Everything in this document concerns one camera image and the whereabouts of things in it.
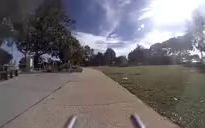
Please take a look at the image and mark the row of trees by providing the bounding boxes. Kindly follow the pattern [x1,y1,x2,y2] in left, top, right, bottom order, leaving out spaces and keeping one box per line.
[84,9,205,67]

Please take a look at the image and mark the grey concrete pavement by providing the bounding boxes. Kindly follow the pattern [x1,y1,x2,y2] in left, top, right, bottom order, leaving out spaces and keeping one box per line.
[0,71,82,128]

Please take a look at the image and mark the grass field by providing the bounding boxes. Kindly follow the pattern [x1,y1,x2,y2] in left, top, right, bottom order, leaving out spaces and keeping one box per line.
[91,63,205,128]

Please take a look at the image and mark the robot's own part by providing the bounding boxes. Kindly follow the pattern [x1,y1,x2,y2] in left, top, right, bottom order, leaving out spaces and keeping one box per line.
[65,115,79,128]
[129,113,147,128]

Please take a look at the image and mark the brown mulch bed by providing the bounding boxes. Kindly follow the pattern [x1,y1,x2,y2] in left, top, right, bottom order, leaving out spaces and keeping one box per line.
[58,65,84,74]

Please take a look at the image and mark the white building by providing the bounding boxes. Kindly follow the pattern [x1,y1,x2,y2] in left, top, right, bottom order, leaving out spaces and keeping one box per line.
[24,54,35,72]

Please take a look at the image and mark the beige concrete path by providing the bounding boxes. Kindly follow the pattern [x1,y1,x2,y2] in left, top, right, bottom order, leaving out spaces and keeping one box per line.
[0,67,182,128]

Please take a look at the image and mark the picnic table with benches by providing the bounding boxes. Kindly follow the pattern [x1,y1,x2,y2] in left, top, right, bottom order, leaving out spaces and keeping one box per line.
[0,64,20,85]

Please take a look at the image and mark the group of large trees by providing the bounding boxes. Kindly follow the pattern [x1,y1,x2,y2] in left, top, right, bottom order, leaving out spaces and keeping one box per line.
[0,0,95,73]

